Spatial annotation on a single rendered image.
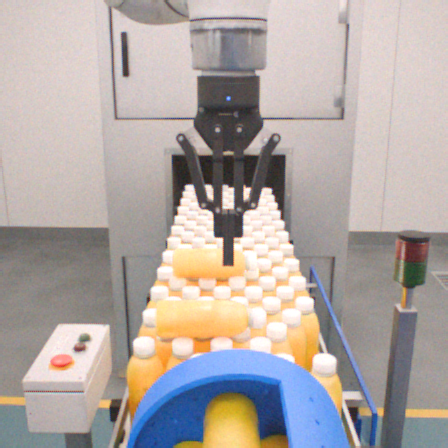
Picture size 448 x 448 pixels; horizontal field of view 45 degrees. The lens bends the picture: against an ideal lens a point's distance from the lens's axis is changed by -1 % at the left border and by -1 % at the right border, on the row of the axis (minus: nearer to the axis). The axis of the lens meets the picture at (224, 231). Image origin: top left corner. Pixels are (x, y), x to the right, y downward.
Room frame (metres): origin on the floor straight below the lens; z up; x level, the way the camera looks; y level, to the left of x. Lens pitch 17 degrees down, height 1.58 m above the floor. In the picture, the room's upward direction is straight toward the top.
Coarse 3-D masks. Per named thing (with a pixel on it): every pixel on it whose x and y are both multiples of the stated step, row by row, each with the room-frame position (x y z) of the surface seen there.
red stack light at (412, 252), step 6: (402, 240) 1.02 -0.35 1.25; (396, 246) 1.03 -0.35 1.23; (402, 246) 1.01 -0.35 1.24; (408, 246) 1.00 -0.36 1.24; (414, 246) 1.00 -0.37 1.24; (420, 246) 0.99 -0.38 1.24; (426, 246) 1.00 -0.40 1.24; (396, 252) 1.03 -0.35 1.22; (402, 252) 1.01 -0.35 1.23; (408, 252) 1.00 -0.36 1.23; (414, 252) 1.00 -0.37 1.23; (420, 252) 1.00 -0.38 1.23; (426, 252) 1.00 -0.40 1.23; (402, 258) 1.01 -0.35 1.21; (408, 258) 1.00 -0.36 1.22; (414, 258) 1.00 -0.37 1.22; (420, 258) 1.00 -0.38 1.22; (426, 258) 1.00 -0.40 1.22
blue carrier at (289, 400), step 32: (224, 352) 0.61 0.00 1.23; (256, 352) 0.61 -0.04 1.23; (160, 384) 0.59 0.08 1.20; (192, 384) 0.56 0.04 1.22; (224, 384) 0.61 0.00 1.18; (256, 384) 0.61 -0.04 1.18; (288, 384) 0.55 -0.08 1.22; (320, 384) 0.61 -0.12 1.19; (160, 416) 0.61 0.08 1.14; (192, 416) 0.61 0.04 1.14; (288, 416) 0.49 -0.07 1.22; (320, 416) 0.52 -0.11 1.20
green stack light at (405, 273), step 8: (400, 264) 1.01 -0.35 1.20; (408, 264) 1.00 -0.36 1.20; (416, 264) 0.99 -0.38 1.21; (424, 264) 1.00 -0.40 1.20; (400, 272) 1.01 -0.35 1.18; (408, 272) 1.00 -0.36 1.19; (416, 272) 0.99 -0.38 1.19; (424, 272) 1.00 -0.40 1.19; (400, 280) 1.01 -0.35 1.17; (408, 280) 1.00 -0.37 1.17; (416, 280) 1.00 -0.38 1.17; (424, 280) 1.00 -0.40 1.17
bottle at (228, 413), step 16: (224, 400) 0.58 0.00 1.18; (240, 400) 0.58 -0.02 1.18; (208, 416) 0.57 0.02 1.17; (224, 416) 0.55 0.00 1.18; (240, 416) 0.55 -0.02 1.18; (256, 416) 0.57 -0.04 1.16; (208, 432) 0.53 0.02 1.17; (224, 432) 0.52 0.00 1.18; (240, 432) 0.52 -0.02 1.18; (256, 432) 0.54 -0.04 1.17
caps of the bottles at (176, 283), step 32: (192, 192) 2.11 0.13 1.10; (224, 192) 2.12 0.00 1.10; (192, 224) 1.67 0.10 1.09; (256, 224) 1.67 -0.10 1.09; (160, 288) 1.14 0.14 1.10; (192, 288) 1.14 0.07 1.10; (224, 288) 1.14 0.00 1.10; (256, 288) 1.14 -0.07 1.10; (288, 288) 1.14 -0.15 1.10; (288, 320) 0.99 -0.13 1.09
